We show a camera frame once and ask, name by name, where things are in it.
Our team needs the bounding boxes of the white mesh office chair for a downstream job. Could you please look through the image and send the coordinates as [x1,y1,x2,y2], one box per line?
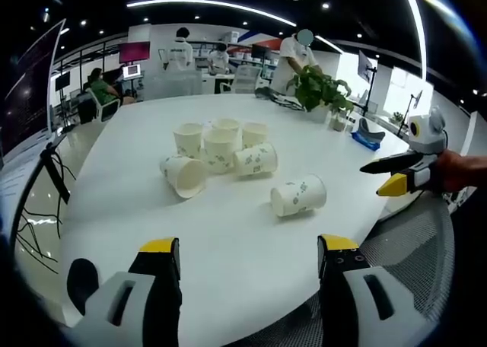
[219,65,263,95]

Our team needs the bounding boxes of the blue tissue box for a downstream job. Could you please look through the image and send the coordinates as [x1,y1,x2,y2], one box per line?
[350,118,386,150]

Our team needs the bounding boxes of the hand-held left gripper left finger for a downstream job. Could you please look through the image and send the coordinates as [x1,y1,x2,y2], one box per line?
[71,237,183,347]

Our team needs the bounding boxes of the large dark monitor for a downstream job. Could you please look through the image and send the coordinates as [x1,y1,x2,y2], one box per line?
[0,18,66,169]

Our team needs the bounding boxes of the group of white paper cups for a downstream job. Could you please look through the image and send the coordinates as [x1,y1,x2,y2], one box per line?
[159,117,279,199]

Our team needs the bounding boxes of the pink wall screen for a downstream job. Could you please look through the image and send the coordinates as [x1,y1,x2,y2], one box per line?
[118,41,151,65]

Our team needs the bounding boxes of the white table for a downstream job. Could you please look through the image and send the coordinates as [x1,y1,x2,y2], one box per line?
[56,93,423,331]

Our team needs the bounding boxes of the white floral paper cup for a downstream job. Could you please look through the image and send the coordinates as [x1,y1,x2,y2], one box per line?
[270,173,328,218]

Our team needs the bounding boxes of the dark round object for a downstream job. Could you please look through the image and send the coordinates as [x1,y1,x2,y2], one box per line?
[66,258,100,317]

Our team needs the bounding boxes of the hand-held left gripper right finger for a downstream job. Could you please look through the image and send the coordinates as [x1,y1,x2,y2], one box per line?
[317,234,423,347]

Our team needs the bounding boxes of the black cables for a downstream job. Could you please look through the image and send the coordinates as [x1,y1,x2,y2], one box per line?
[10,141,77,275]

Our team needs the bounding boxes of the green potted plant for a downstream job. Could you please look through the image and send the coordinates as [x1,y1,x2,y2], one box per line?
[287,65,357,124]

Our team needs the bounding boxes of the person's right hand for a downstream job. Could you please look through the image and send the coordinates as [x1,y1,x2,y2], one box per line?
[431,148,487,194]

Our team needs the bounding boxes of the ceiling light strip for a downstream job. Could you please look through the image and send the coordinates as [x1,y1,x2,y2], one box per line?
[126,0,298,27]

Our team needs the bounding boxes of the grey mesh office chair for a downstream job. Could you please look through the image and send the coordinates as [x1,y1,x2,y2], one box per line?
[243,202,457,347]

